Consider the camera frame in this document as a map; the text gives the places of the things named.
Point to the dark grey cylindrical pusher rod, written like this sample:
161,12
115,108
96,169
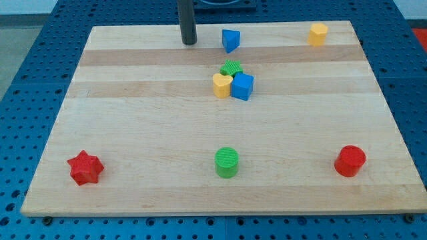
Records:
186,15

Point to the blue triangle block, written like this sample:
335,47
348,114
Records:
230,40

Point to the green star block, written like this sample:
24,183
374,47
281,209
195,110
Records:
231,68

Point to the yellow heart block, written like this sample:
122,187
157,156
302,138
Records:
222,85

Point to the blue cube block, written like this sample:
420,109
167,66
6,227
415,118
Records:
242,86

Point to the light wooden board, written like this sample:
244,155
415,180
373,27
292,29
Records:
143,103

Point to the yellow hexagon block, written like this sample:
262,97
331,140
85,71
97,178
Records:
317,34

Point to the green cylinder block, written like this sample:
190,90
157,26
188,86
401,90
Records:
227,162

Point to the red star block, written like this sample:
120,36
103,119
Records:
85,168

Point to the red cylinder block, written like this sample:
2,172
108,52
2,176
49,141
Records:
350,160

